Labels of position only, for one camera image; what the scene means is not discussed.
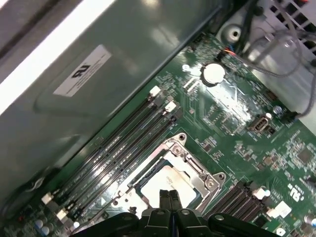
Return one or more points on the metal drive cage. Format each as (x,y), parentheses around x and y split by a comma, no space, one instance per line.
(279,56)

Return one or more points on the black PC case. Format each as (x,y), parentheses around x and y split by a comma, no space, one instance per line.
(111,61)

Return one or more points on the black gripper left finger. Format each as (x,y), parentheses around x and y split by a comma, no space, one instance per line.
(158,224)

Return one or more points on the CPU socket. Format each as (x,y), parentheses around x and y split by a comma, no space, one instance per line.
(118,203)

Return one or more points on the white label sticker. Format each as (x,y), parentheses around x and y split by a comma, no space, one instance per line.
(81,70)

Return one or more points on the internal USB port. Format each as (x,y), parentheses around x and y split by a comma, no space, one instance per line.
(259,123)

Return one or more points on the green motherboard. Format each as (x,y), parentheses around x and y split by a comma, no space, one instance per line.
(234,148)

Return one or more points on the CPU with silver top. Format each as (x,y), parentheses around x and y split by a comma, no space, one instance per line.
(158,180)

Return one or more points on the silver coin battery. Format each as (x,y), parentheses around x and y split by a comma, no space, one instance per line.
(213,74)

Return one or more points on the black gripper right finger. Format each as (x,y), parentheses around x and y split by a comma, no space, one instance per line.
(187,224)

